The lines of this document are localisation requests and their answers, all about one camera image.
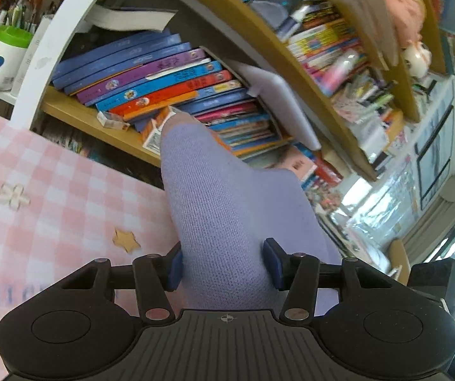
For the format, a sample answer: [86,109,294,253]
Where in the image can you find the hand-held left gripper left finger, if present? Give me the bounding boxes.
[58,246,184,322]

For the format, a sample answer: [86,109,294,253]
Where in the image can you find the white flat lamp head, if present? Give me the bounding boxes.
[227,59,322,151]

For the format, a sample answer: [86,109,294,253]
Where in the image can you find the orange and white box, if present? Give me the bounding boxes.
[142,105,177,151]

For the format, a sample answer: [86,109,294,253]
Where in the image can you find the white wooden bookshelf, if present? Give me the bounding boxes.
[11,0,455,191]

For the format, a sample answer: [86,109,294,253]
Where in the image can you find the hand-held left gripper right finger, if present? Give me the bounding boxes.
[262,238,401,322]

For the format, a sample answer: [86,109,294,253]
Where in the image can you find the small white box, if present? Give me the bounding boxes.
[97,111,131,130]

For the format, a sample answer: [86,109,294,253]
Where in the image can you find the pink plush doll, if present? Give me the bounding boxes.
[382,0,427,44]

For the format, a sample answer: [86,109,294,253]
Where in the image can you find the row of upright colourful books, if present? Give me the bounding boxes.
[287,18,365,62]

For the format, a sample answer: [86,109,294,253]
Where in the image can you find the pink gradient bottle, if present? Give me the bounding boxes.
[319,51,368,92]

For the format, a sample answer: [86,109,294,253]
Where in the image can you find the white canister blue label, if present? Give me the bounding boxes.
[0,26,33,91]

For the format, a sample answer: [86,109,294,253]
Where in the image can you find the row of slanted colourful books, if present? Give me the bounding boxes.
[51,32,292,159]

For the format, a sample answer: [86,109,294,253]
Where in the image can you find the purple and mauve sweater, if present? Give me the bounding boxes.
[160,113,343,314]

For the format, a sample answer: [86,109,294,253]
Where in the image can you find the white figurine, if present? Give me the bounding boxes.
[403,42,433,78]

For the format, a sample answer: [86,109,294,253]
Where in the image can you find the dark framed picture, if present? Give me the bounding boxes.
[415,105,453,212]

